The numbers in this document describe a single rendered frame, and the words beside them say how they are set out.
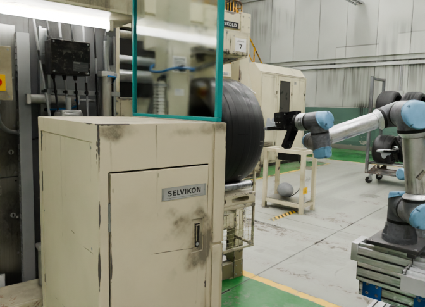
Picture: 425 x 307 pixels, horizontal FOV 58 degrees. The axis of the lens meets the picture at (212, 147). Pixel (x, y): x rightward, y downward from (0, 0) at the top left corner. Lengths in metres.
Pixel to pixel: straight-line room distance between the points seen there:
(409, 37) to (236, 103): 11.79
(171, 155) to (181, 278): 0.36
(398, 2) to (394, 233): 12.13
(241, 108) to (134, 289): 1.08
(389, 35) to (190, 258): 12.80
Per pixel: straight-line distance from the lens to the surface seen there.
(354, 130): 1.80
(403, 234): 1.97
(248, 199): 2.09
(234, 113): 1.84
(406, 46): 13.44
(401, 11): 13.69
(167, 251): 1.11
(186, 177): 1.08
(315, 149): 1.64
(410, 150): 1.78
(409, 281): 1.88
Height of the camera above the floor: 1.31
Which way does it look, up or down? 6 degrees down
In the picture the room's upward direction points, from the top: 1 degrees clockwise
